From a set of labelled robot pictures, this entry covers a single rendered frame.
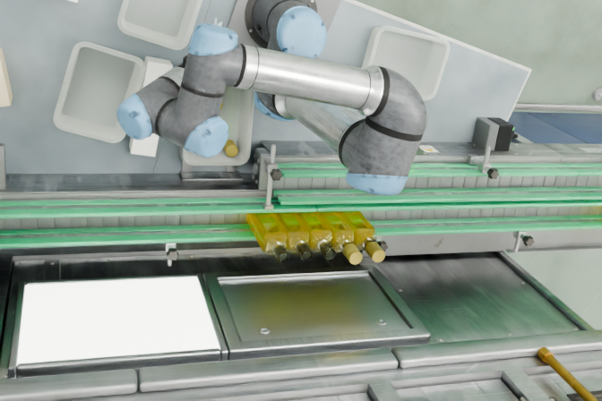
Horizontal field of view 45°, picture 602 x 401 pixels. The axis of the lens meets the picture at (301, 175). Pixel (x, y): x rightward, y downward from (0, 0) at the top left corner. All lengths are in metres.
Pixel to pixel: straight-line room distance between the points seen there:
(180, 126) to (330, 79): 0.27
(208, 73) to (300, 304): 0.73
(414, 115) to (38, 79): 0.95
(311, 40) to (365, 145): 0.38
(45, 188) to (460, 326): 1.06
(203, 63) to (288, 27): 0.49
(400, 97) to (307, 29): 0.41
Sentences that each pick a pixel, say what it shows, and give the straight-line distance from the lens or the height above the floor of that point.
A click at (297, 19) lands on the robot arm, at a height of 0.99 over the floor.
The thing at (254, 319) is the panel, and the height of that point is 1.20.
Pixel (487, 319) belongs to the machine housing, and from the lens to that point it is 1.92.
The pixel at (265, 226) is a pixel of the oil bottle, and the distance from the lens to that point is 1.77.
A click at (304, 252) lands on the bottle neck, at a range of 1.73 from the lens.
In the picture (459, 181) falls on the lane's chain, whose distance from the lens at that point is 2.11.
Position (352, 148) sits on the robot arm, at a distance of 1.43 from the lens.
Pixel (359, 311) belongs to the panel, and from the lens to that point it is 1.77.
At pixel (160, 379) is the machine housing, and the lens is 1.50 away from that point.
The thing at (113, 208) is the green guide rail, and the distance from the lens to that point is 1.79.
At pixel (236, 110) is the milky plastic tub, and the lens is 1.92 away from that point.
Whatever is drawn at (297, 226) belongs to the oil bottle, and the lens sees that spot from 1.78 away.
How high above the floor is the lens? 2.57
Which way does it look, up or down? 63 degrees down
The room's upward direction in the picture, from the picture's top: 142 degrees clockwise
